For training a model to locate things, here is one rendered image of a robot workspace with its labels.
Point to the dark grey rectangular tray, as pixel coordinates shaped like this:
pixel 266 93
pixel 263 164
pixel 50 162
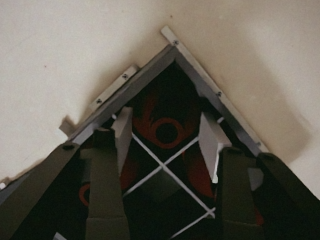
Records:
pixel 13 185

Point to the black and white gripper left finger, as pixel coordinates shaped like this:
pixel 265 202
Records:
pixel 37 207

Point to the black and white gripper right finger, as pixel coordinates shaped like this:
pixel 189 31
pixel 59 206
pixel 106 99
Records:
pixel 290 210

